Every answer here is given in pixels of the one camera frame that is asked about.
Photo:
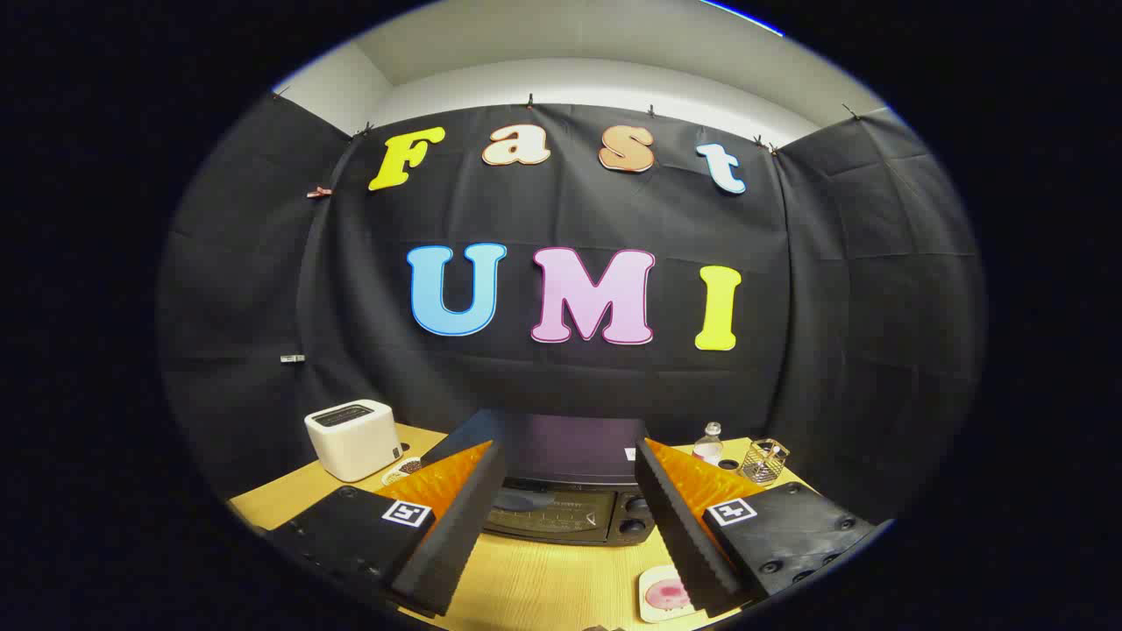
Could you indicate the black toaster oven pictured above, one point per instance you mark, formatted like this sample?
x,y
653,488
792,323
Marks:
x,y
570,447

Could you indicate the white bread toaster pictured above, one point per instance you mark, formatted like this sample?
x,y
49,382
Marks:
x,y
351,443

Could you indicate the clear plastic bottle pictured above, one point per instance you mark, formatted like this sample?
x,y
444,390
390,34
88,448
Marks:
x,y
708,449

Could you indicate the cream square plate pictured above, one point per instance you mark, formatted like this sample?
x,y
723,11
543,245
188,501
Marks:
x,y
650,574

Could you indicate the divided dish of beans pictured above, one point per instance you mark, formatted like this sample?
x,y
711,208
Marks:
x,y
399,473

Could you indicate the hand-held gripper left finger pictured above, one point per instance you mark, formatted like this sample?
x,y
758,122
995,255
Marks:
x,y
460,526

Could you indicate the pink ham slice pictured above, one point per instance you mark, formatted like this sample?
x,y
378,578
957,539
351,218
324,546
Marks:
x,y
666,596

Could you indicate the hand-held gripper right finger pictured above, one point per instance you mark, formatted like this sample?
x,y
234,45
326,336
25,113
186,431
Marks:
x,y
679,526

